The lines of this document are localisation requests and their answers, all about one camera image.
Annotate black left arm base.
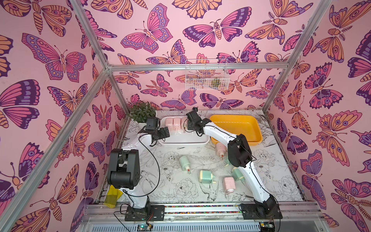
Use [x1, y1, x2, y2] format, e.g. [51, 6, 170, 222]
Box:
[125, 201, 165, 221]

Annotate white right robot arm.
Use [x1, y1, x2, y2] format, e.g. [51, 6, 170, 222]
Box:
[186, 108, 277, 218]

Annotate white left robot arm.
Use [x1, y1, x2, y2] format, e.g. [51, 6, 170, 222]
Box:
[107, 117, 170, 211]

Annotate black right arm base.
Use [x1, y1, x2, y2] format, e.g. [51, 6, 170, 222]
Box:
[239, 195, 283, 220]

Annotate white plastic storage box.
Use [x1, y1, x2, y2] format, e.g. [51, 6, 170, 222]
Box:
[159, 116, 210, 147]

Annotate yellow plastic storage box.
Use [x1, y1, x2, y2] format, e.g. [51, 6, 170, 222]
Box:
[210, 115, 263, 146]

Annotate white plastic flower pot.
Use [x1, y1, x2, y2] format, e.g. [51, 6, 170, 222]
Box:
[138, 123, 146, 130]

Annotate green leafy plant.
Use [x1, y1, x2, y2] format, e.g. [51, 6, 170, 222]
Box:
[129, 102, 156, 123]

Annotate green sharpener left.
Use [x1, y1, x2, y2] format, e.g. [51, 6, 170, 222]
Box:
[179, 156, 191, 174]

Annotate green sharpener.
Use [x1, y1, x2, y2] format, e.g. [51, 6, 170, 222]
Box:
[199, 170, 216, 184]
[179, 156, 191, 174]
[231, 167, 245, 182]

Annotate green sharpener lower centre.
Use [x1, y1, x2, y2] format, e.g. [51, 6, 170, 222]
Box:
[199, 170, 216, 184]

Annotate green sharpener lower right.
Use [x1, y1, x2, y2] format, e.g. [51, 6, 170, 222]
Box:
[231, 167, 245, 182]

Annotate yellow rubber glove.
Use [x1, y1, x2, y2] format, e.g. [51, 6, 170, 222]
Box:
[103, 185, 123, 208]

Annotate green circuit board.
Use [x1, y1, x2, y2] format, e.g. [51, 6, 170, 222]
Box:
[137, 224, 153, 232]

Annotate white wire basket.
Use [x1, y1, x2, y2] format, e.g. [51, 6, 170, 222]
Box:
[184, 62, 230, 91]

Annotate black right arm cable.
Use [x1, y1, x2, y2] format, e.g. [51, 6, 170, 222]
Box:
[182, 121, 282, 232]

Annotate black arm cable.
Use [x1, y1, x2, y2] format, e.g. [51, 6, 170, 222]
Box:
[112, 134, 161, 232]
[182, 121, 282, 232]

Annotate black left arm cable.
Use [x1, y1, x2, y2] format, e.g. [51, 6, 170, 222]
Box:
[112, 134, 161, 232]

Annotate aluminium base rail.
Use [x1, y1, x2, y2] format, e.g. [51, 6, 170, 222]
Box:
[78, 202, 331, 232]

